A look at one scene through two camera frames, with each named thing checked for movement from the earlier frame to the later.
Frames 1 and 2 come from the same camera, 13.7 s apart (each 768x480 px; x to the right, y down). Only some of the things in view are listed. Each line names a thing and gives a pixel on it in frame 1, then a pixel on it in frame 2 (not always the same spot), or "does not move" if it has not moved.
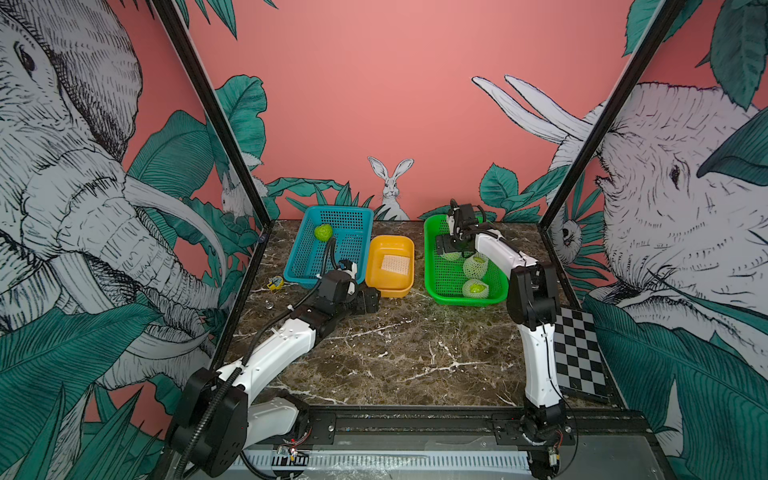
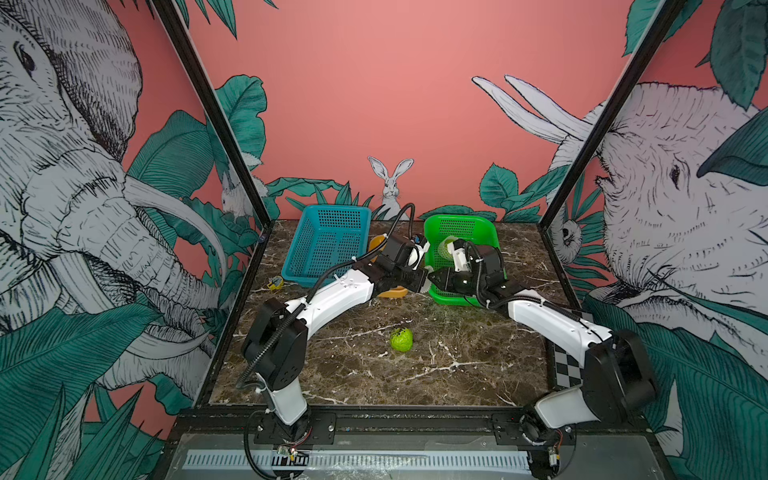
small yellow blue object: [276, 283] does not move
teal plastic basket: [352, 229] does not move
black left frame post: [193, 63] does not move
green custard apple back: [323, 232] -> [402, 339]
